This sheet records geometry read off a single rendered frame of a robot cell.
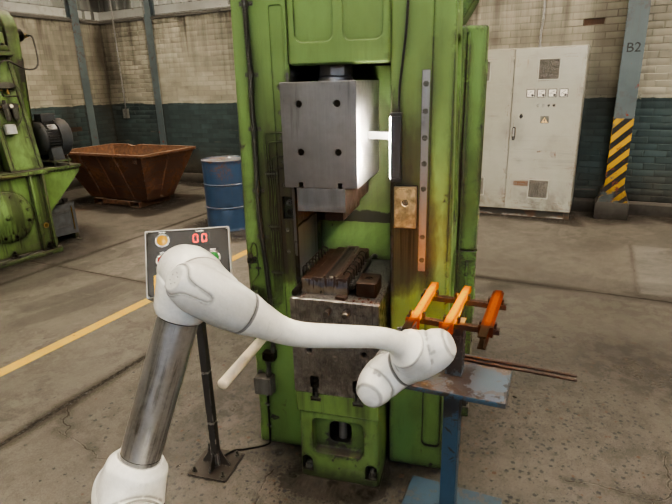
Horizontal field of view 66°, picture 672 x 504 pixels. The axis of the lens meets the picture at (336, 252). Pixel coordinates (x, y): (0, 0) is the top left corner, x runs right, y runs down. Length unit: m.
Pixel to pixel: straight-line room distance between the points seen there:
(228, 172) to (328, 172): 4.57
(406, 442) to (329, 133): 1.48
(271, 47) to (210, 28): 7.67
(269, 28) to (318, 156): 0.55
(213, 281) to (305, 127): 1.06
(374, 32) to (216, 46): 7.79
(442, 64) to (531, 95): 5.06
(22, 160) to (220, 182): 2.10
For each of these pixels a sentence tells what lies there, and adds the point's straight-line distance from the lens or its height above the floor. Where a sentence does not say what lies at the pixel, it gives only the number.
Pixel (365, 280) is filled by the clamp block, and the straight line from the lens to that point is 2.15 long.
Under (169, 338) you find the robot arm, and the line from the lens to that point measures 1.29.
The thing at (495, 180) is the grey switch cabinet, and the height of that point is 0.47.
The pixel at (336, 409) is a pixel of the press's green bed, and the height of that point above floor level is 0.40.
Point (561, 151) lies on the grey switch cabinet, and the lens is 7.12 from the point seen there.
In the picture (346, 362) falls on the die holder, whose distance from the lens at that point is 2.23.
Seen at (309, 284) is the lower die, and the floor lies 0.95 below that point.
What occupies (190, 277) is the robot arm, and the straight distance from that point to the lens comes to 1.09.
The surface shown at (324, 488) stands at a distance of 2.60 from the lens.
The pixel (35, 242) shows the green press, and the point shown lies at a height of 0.17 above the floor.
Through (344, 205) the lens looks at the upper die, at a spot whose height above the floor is 1.30.
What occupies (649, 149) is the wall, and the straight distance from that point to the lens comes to 7.76.
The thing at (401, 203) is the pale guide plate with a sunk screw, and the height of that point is 1.29.
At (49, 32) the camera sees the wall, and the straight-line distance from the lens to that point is 11.05.
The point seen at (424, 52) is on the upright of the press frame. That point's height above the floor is 1.85.
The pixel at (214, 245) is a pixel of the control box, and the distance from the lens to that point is 2.20.
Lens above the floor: 1.76
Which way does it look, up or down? 18 degrees down
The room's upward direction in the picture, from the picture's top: 2 degrees counter-clockwise
